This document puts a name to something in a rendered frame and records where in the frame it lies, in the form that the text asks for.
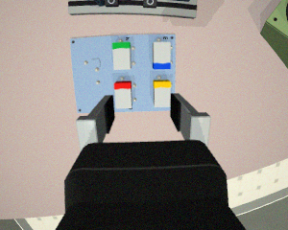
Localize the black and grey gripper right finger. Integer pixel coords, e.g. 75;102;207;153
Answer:
170;93;211;147

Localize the white block with red end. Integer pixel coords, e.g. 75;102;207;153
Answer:
114;80;132;108

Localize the white block with blue end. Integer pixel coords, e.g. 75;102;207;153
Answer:
153;42;171;69

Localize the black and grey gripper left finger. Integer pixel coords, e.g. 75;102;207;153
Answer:
76;95;115;151

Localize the white block with green end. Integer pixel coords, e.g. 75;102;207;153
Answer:
112;42;132;70

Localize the grey block with yellow end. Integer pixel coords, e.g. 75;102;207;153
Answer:
153;80;171;107

